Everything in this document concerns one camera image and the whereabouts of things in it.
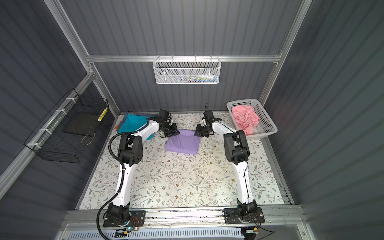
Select purple printed t shirt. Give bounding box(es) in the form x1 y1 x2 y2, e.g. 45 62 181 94
165 130 201 155

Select white plastic laundry basket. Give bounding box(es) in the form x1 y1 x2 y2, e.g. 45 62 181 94
227 99 278 140

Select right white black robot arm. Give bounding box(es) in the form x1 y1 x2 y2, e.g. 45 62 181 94
195 111 258 222

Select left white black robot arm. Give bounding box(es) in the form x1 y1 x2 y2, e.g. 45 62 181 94
103 110 180 227

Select folded blue grey t shirt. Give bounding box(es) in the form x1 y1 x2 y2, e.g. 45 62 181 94
117 112 156 133

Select folded teal t shirt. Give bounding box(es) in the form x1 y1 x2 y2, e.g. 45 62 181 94
117 114 158 140

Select pink crumpled t shirt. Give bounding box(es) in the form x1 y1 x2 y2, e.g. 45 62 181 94
232 105 260 136

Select floral patterned table mat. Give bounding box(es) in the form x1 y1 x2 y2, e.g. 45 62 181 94
77 113 287 210

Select markers in white basket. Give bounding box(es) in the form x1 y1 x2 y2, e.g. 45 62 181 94
176 74 219 84

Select yellow marker pen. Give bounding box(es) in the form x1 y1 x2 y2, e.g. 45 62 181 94
97 107 108 122

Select white wire mesh wall basket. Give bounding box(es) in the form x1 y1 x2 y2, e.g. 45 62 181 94
153 59 222 85

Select black pad in wire basket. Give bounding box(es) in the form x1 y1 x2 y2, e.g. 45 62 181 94
63 113 101 137

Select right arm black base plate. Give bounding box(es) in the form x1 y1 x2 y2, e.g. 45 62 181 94
222 207 265 225

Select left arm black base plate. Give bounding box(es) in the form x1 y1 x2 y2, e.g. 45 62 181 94
103 211 146 228

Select black wire wall basket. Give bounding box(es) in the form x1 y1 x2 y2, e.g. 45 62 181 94
24 91 109 164

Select white ventilated cable duct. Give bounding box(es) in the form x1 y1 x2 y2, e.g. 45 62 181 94
66 227 245 240

